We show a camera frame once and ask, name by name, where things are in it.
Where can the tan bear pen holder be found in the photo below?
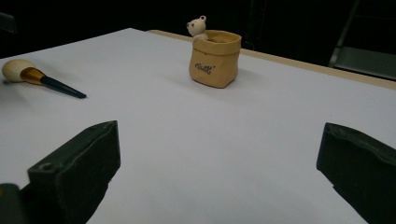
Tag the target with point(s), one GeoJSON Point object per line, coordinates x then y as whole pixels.
{"type": "Point", "coordinates": [214, 62]}

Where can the white table mat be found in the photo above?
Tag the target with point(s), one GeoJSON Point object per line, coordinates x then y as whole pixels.
{"type": "Point", "coordinates": [186, 140]}

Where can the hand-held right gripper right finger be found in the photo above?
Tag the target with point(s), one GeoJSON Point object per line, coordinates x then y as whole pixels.
{"type": "Point", "coordinates": [364, 174]}

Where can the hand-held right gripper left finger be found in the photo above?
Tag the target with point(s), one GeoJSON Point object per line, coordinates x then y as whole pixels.
{"type": "Point", "coordinates": [77, 174]}

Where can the orange ball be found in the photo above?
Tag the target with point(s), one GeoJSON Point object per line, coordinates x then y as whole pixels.
{"type": "Point", "coordinates": [15, 70]}

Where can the grey metal shelf stand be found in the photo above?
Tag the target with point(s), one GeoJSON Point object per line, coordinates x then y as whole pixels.
{"type": "Point", "coordinates": [367, 60]}

